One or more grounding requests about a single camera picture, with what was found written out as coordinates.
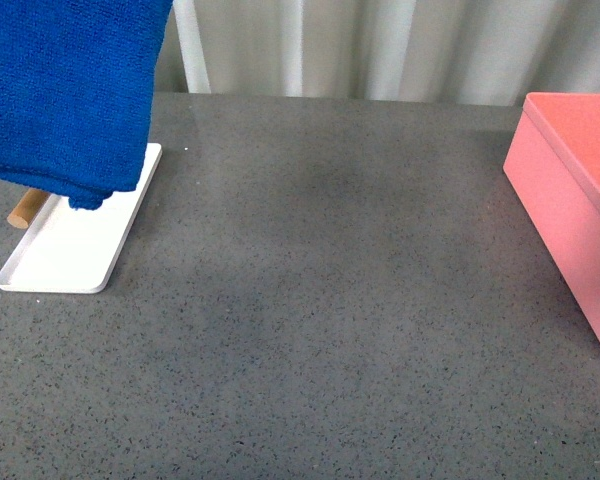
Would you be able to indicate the white towel rack tray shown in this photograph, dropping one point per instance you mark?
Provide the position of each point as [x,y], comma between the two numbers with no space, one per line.
[74,251]

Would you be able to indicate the pink plastic bin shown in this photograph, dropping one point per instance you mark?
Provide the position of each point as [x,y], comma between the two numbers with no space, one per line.
[553,164]

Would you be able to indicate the wooden rack rod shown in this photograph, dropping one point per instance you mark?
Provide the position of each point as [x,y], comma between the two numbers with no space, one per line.
[27,208]

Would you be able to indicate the blue microfiber cloth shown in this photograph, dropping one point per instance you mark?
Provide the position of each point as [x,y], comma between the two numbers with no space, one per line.
[76,89]

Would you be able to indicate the white pleated curtain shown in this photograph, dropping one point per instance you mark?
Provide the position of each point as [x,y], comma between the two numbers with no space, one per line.
[465,52]

